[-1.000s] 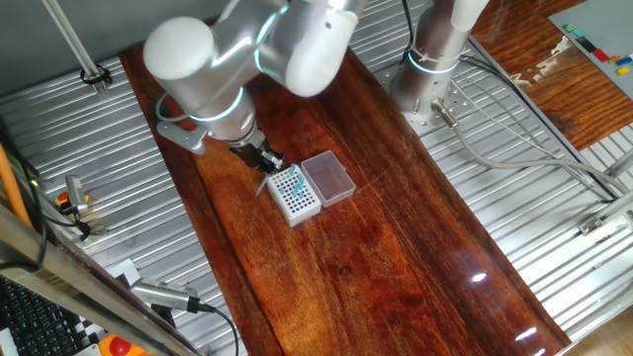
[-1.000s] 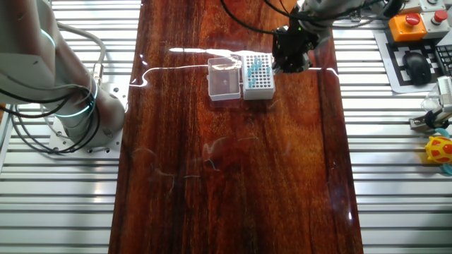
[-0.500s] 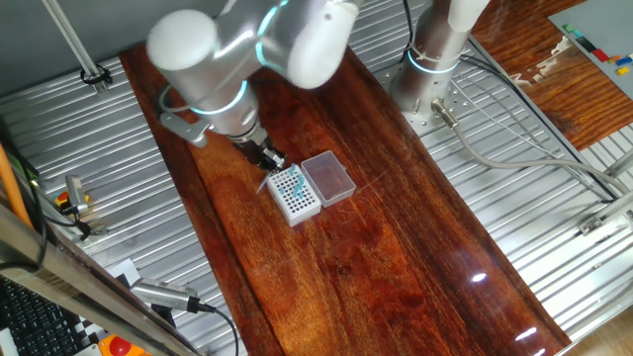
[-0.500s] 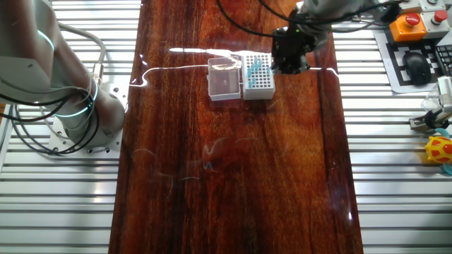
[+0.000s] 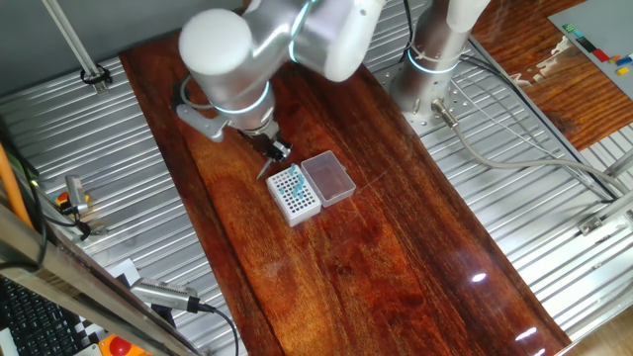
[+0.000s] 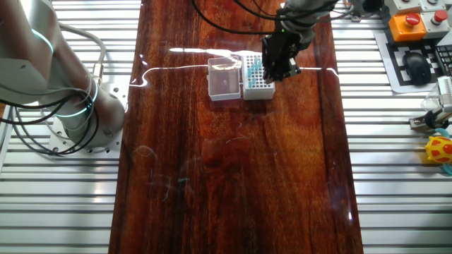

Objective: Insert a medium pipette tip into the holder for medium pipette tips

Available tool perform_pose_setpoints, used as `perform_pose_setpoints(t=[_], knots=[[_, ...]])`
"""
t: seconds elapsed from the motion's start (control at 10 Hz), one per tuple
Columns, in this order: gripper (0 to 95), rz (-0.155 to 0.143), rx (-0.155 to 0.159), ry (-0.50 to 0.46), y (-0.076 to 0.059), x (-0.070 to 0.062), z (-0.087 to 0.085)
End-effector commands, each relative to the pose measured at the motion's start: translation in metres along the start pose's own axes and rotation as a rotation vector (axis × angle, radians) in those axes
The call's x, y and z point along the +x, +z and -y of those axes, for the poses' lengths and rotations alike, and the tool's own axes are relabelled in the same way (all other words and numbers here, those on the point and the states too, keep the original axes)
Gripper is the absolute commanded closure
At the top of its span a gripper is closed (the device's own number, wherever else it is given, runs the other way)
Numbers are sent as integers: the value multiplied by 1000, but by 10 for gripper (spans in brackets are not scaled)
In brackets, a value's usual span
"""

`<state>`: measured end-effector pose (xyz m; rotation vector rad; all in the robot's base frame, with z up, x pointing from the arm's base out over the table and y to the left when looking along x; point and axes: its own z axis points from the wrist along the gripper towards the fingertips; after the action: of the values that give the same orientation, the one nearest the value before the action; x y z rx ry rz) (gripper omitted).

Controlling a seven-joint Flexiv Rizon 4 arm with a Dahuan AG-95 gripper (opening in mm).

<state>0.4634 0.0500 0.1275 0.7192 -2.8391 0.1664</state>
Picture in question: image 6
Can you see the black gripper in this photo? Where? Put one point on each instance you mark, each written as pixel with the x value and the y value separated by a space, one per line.
pixel 280 47

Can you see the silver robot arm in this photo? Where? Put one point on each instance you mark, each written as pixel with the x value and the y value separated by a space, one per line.
pixel 35 53

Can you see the white pipette tip rack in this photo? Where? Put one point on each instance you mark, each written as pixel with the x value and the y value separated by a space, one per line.
pixel 259 94

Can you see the clear plastic box lid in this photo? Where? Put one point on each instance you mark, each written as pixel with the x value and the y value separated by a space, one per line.
pixel 224 81

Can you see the black white marker sheet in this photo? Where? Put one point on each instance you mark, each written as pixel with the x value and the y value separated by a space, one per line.
pixel 397 68

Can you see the red emergency stop button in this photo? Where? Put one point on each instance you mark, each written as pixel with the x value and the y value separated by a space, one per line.
pixel 402 31

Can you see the glossy brown wooden board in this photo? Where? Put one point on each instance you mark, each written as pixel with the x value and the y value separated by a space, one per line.
pixel 229 194

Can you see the black computer mouse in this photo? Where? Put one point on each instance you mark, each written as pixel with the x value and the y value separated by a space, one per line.
pixel 416 67

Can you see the grey button box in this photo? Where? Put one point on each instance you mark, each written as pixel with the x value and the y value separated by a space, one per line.
pixel 404 5
pixel 433 3

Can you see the silver clamp with black knob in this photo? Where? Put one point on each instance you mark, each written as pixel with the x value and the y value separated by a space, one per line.
pixel 418 122

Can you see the grey emergency stop box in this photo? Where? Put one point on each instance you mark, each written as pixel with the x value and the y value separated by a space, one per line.
pixel 432 31

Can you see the black keyboard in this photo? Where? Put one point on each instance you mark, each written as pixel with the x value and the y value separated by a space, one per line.
pixel 446 58

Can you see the yellow orange turtle toy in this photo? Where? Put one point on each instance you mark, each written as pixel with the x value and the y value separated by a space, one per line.
pixel 439 150

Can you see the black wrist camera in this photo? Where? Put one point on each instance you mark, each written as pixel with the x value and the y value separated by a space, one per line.
pixel 370 4

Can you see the silver ribbed camera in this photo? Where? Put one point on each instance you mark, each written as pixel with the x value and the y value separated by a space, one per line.
pixel 446 90

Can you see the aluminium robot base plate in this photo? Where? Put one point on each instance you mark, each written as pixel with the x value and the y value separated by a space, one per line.
pixel 113 141

